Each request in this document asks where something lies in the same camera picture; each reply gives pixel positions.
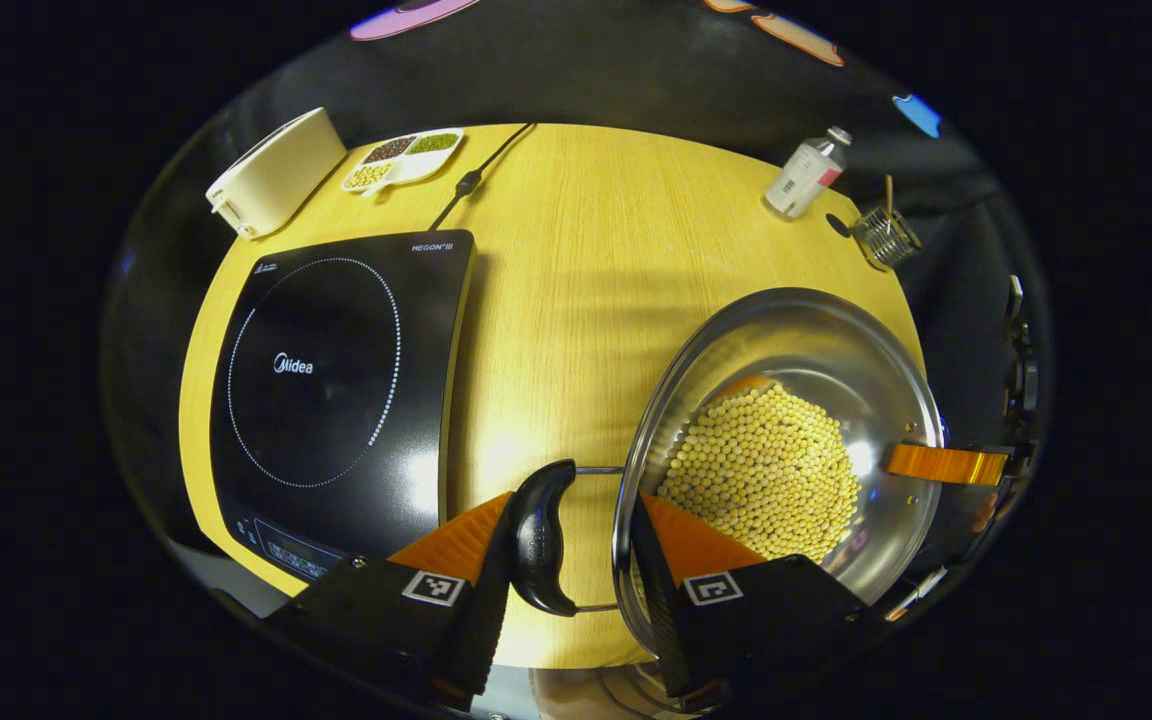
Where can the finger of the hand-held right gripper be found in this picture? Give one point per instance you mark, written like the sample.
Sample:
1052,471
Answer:
946,465

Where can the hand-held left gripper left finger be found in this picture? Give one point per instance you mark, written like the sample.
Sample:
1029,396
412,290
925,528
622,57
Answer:
406,610

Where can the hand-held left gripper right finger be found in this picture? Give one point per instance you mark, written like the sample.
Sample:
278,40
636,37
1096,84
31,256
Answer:
786,610

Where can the stainless steel pot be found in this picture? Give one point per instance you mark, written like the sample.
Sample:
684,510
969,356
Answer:
796,340

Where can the black induction cooktop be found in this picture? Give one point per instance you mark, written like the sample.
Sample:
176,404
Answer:
336,380

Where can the pile of yellow soybeans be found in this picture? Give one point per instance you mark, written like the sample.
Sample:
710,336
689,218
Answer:
766,470

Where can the grey ribbed cloth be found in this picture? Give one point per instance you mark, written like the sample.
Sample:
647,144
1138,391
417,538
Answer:
221,575

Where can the clear glass cup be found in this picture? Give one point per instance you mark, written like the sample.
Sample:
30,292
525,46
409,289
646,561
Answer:
886,240

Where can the thin wooden stick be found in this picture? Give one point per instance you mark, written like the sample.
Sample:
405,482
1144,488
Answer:
889,192

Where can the small dark round disc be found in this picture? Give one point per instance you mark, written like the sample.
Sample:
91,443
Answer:
838,225

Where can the small clear plastic bottle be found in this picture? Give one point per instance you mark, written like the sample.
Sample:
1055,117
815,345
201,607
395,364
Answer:
804,175

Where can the white divided dish of beans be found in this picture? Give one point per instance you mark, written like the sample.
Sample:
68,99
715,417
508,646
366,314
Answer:
406,158

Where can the white toaster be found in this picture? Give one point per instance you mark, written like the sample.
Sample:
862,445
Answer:
276,175

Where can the black backdrop cloth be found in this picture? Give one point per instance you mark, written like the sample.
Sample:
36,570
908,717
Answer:
636,70

